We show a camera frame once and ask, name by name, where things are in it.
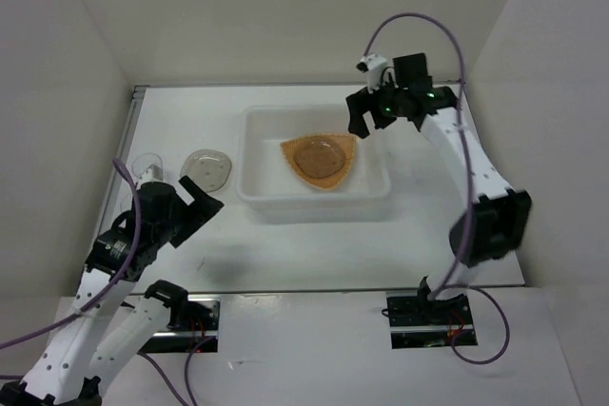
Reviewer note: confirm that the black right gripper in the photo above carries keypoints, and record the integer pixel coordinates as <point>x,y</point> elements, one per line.
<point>359,104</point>

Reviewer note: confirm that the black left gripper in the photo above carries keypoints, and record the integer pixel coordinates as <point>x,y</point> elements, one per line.
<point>200,210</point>

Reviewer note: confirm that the smoky glass plate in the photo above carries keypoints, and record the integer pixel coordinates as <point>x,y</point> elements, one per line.
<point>319,157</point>
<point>208,168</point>

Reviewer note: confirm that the woven bamboo fan tray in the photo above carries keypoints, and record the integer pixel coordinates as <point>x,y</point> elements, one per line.
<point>348,144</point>

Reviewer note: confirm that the clear plastic cup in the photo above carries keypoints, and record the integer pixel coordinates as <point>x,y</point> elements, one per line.
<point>141,162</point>

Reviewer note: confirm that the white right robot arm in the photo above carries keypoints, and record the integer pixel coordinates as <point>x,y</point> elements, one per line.
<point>491,225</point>

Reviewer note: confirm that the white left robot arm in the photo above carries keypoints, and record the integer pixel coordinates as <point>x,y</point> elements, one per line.
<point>84,356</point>

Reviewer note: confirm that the translucent plastic bin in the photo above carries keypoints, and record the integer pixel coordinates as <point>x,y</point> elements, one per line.
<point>266,184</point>

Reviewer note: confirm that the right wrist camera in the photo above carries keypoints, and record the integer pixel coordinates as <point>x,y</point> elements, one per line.
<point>372,66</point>

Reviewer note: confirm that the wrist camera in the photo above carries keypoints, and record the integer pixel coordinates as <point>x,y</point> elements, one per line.
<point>152,174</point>
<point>372,66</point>

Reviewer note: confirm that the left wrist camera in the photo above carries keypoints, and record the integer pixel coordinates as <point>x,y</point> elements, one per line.
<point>152,174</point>

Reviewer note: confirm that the aluminium table edge rail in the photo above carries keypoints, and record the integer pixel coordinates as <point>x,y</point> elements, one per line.
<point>111,196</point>

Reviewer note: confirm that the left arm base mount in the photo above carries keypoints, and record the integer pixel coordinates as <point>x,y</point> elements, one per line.
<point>195,329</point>

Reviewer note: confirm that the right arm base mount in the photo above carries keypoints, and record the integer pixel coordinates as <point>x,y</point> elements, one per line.
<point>414,324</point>

